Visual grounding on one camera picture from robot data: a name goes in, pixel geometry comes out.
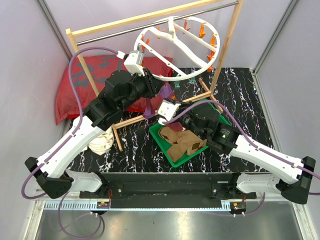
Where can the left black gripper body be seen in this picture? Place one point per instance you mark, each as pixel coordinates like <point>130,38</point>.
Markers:
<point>145,85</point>

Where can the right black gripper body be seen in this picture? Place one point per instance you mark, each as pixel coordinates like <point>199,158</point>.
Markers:
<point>186,120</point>

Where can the purple striped sock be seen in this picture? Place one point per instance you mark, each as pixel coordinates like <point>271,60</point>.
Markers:
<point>149,111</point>
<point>166,92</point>

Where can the white round sock hanger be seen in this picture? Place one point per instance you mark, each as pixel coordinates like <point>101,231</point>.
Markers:
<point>177,47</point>

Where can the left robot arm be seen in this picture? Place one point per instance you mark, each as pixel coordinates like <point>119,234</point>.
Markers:
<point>120,91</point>

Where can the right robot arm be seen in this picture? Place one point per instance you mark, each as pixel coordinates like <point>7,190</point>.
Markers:
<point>288,176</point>

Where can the tan sock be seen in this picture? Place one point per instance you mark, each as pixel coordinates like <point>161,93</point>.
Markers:
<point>182,142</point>

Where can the green plastic tray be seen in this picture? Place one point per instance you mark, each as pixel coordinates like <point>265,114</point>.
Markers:
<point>175,162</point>

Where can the red patterned pillow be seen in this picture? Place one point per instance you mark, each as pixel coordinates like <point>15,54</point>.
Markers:
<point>101,67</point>

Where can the white crumpled cloth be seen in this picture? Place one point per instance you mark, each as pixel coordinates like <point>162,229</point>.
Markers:
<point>102,143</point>

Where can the wooden clothes rack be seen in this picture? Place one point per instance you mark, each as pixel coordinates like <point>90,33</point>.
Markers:
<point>197,29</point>

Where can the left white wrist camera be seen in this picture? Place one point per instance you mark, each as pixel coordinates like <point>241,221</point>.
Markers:
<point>133,61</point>

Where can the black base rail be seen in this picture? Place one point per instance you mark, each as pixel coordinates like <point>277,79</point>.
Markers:
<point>168,191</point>

